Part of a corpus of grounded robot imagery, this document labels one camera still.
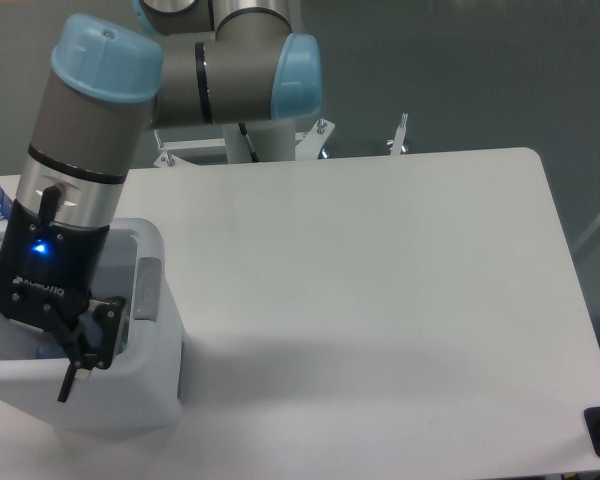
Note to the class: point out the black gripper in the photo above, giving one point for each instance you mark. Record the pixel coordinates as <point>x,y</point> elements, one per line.
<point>46,272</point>

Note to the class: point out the clear plastic water bottle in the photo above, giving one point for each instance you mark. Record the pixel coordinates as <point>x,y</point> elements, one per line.
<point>50,350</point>

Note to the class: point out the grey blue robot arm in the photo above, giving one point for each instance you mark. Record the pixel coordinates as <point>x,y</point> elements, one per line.
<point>196,62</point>

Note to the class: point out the white trash can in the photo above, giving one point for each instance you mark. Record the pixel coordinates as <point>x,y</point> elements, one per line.
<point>142,387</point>

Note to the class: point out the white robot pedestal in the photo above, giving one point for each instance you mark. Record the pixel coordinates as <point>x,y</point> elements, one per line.
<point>272,141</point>

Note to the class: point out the white base frame with bolts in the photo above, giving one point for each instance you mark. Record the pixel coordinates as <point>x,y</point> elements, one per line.
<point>310,145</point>

